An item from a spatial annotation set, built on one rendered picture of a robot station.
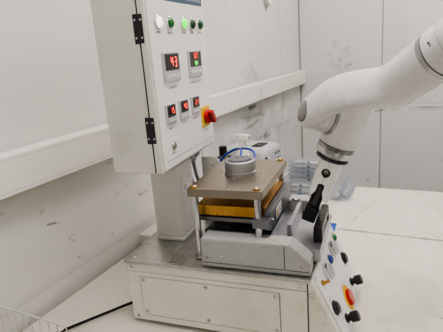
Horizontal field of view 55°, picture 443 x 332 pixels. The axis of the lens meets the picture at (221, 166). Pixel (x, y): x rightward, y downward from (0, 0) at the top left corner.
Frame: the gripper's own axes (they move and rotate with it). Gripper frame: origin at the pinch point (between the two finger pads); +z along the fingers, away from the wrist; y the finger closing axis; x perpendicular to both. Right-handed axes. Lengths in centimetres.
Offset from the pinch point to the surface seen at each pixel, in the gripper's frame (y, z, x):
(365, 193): 90, 21, -19
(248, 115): 136, 17, 52
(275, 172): 1.3, -6.2, 11.5
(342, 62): 238, -18, 18
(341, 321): -12.0, 16.7, -15.0
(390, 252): 34.6, 17.9, -27.5
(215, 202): -8.3, 3.0, 21.8
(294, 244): -14.1, 2.1, 0.8
